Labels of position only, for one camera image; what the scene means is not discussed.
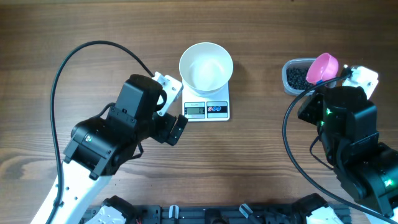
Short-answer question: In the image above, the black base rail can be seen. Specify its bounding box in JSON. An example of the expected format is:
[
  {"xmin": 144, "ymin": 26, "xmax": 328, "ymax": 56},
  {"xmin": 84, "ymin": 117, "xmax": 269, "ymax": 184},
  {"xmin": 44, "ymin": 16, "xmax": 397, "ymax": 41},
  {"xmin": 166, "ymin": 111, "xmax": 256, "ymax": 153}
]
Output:
[{"xmin": 80, "ymin": 203, "xmax": 352, "ymax": 224}]

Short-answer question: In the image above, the white bowl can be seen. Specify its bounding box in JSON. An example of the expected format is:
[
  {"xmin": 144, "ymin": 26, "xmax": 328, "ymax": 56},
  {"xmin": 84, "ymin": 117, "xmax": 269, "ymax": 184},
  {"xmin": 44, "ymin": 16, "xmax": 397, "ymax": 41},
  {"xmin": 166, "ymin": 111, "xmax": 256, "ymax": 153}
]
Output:
[{"xmin": 178, "ymin": 42, "xmax": 234, "ymax": 95}]

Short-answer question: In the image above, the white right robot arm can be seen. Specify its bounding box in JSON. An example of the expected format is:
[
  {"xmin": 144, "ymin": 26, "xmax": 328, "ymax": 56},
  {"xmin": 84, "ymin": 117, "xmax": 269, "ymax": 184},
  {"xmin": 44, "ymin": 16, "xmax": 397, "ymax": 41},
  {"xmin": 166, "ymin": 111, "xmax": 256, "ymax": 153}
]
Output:
[{"xmin": 298, "ymin": 86, "xmax": 397, "ymax": 218}]

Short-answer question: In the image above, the pink scoop with blue handle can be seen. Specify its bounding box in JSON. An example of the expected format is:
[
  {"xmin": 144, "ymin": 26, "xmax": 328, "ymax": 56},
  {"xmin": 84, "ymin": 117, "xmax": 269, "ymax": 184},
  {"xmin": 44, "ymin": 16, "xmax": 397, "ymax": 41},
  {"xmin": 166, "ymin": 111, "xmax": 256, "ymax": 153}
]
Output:
[{"xmin": 306, "ymin": 53, "xmax": 339, "ymax": 85}]

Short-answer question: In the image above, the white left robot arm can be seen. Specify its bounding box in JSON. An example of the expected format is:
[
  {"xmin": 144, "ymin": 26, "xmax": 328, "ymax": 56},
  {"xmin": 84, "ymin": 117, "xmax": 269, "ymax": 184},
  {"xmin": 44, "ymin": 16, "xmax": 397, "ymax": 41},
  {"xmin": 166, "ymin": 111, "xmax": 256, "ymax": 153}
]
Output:
[{"xmin": 33, "ymin": 73, "xmax": 188, "ymax": 223}]

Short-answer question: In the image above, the white digital kitchen scale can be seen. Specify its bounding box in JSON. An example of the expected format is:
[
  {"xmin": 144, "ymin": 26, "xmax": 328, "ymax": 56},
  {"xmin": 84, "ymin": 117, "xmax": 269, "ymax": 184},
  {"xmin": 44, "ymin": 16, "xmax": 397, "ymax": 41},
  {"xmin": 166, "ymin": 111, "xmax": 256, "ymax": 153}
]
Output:
[{"xmin": 182, "ymin": 81, "xmax": 231, "ymax": 122}]

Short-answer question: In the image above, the clear container of black beans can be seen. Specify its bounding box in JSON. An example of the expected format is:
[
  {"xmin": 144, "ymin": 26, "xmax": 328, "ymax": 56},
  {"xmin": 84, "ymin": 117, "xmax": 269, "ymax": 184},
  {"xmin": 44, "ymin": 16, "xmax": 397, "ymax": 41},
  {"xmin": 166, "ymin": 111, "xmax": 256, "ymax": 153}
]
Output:
[{"xmin": 281, "ymin": 57, "xmax": 338, "ymax": 96}]

